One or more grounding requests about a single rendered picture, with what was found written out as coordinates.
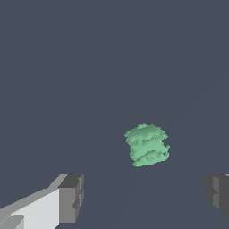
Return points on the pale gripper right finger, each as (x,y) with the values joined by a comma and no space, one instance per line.
(220,192)

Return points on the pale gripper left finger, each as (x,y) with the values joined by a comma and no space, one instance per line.
(50,205)

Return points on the green lumpy burger-shaped object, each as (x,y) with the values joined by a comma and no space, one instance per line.
(147,144)

